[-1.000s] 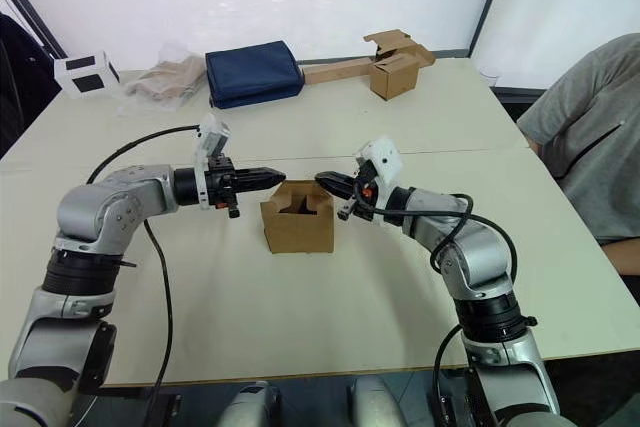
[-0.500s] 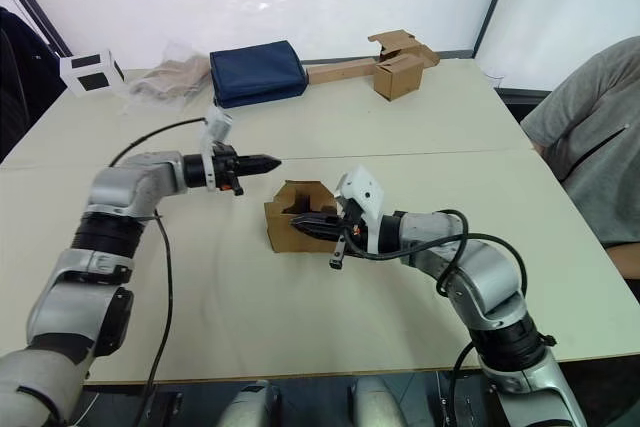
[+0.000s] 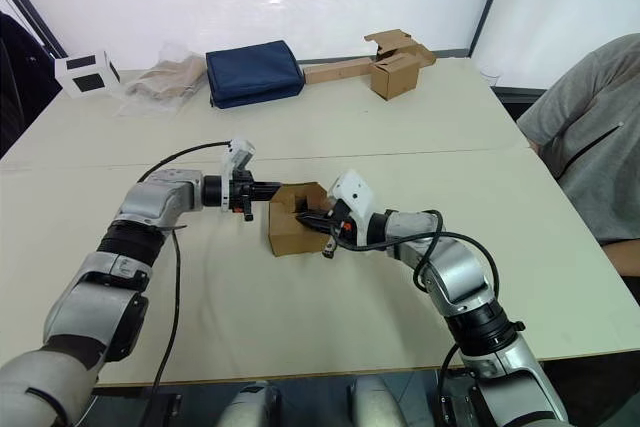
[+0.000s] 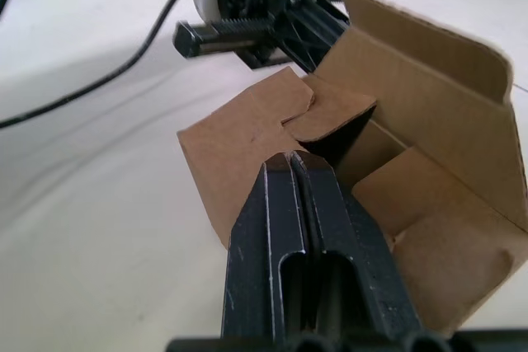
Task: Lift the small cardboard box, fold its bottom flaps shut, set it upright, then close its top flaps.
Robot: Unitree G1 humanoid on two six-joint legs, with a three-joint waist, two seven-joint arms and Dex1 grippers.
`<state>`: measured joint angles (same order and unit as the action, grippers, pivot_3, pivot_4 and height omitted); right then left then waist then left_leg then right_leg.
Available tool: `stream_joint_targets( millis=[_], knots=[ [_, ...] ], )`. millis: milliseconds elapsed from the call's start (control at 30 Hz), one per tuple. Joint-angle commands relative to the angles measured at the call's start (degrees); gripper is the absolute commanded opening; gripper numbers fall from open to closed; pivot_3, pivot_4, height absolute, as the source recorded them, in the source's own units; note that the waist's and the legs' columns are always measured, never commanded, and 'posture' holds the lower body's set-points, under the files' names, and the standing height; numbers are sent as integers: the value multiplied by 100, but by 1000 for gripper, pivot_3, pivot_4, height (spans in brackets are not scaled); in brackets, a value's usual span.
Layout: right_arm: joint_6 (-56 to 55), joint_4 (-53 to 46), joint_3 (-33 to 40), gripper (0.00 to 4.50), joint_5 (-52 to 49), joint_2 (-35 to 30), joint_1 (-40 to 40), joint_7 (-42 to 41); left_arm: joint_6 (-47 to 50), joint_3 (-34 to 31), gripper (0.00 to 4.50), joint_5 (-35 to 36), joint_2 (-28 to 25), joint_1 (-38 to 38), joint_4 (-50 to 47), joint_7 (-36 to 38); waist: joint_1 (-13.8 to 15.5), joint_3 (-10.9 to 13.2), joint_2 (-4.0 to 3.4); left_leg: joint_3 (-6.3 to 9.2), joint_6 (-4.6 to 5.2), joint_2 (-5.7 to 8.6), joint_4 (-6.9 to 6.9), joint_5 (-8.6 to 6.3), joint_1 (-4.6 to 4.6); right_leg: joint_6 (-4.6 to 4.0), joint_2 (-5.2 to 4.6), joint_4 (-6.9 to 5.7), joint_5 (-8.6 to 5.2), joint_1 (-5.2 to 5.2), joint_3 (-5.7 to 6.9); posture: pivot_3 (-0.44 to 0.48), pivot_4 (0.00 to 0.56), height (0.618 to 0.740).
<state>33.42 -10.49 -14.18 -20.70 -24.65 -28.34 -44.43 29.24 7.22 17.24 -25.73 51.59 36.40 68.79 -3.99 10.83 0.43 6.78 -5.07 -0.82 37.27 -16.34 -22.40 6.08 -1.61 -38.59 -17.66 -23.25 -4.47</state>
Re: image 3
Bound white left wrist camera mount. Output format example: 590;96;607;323
221;137;258;212

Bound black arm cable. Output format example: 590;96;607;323
135;140;234;427
335;208;503;427

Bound small brown cardboard box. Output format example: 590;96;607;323
267;181;335;259

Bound white cube with black squares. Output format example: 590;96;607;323
53;49;122;100

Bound person in grey shirt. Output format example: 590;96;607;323
516;32;640;279

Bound silver rounded robot leg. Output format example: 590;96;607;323
346;375;402;427
217;378;282;427

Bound navy blue fabric bag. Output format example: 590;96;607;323
204;39;306;110

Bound long flat cardboard box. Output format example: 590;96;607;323
302;57;377;86

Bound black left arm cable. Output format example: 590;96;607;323
135;140;234;427

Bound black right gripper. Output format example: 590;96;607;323
295;200;372;262

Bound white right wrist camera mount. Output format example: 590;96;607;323
326;169;375;229

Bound black jacket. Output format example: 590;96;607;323
0;10;57;159

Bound clear plastic cup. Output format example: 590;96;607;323
478;65;502;89

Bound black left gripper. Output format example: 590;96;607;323
232;171;285;224

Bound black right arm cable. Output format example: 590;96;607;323
335;208;503;427

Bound open-flapped brown cardboard box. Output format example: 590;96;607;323
363;28;438;101

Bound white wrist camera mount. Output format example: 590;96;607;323
221;137;258;212
326;169;375;229

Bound clear bag with beige cloth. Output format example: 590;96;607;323
116;41;209;117

